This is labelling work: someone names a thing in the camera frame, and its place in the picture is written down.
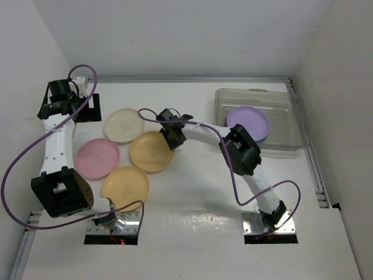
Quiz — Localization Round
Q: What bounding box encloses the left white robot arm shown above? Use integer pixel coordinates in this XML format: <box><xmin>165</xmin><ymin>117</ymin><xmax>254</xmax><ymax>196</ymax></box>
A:
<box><xmin>31</xmin><ymin>77</ymin><xmax>117</xmax><ymax>228</ymax></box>

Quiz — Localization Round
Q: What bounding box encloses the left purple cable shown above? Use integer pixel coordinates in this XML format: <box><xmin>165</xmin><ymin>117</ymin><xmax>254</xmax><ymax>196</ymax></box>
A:
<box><xmin>1</xmin><ymin>64</ymin><xmax>145</xmax><ymax>234</ymax></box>

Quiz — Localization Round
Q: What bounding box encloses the near yellow plate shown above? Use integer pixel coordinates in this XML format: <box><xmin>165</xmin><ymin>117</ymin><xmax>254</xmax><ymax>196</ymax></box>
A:
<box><xmin>101</xmin><ymin>166</ymin><xmax>150</xmax><ymax>209</ymax></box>

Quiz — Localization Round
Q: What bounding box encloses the metal base plate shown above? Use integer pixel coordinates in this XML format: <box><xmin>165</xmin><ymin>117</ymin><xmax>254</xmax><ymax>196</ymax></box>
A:
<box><xmin>86</xmin><ymin>211</ymin><xmax>140</xmax><ymax>236</ymax></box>
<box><xmin>242</xmin><ymin>211</ymin><xmax>296</xmax><ymax>236</ymax></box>

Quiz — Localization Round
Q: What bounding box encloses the yellow plate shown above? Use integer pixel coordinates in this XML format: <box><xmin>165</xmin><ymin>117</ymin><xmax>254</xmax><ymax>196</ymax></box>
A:
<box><xmin>129</xmin><ymin>131</ymin><xmax>175</xmax><ymax>173</ymax></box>
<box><xmin>101</xmin><ymin>166</ymin><xmax>150</xmax><ymax>209</ymax></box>

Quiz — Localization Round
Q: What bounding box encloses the pink plate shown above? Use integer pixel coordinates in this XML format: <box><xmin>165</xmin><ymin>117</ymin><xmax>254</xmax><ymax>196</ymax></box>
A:
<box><xmin>75</xmin><ymin>138</ymin><xmax>120</xmax><ymax>180</ymax></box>

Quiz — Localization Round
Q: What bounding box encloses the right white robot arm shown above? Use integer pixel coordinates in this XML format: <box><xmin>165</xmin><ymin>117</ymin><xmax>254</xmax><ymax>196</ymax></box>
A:
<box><xmin>156</xmin><ymin>109</ymin><xmax>286</xmax><ymax>231</ymax></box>

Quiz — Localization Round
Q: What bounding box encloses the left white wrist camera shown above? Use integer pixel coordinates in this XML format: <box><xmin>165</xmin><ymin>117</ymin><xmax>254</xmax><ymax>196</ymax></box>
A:
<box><xmin>69</xmin><ymin>77</ymin><xmax>89</xmax><ymax>98</ymax></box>

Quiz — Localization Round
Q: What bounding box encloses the cream plate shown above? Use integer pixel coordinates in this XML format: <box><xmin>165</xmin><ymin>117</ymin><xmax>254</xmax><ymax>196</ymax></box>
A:
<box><xmin>103</xmin><ymin>108</ymin><xmax>145</xmax><ymax>144</ymax></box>

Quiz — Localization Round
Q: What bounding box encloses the purple plate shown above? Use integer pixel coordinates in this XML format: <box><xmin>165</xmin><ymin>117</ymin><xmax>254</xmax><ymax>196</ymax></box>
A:
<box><xmin>256</xmin><ymin>133</ymin><xmax>269</xmax><ymax>143</ymax></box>
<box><xmin>226</xmin><ymin>106</ymin><xmax>270</xmax><ymax>141</ymax></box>

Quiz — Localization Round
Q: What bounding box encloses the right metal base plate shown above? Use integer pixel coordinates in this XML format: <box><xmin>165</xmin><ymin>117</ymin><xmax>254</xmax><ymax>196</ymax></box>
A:
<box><xmin>242</xmin><ymin>211</ymin><xmax>296</xmax><ymax>236</ymax></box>

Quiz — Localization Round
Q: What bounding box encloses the clear plastic bin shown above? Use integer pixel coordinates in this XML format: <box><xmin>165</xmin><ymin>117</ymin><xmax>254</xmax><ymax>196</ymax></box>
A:
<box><xmin>214</xmin><ymin>88</ymin><xmax>310</xmax><ymax>151</ymax></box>

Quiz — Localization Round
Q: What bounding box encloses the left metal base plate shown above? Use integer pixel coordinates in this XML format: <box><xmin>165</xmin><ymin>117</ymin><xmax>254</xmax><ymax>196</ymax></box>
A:
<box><xmin>86</xmin><ymin>211</ymin><xmax>140</xmax><ymax>236</ymax></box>

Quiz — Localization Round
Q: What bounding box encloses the far yellow plate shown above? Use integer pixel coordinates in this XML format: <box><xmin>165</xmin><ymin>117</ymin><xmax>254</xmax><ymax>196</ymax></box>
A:
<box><xmin>129</xmin><ymin>131</ymin><xmax>175</xmax><ymax>173</ymax></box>

